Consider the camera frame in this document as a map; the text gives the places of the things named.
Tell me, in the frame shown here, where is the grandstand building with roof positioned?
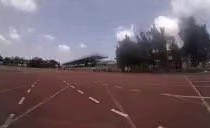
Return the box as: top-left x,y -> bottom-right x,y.
61,54 -> 109,69

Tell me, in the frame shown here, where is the row of dark trees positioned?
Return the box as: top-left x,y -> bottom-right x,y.
114,15 -> 210,72

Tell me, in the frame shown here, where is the distant row of trees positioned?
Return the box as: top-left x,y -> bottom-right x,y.
2,55 -> 61,69

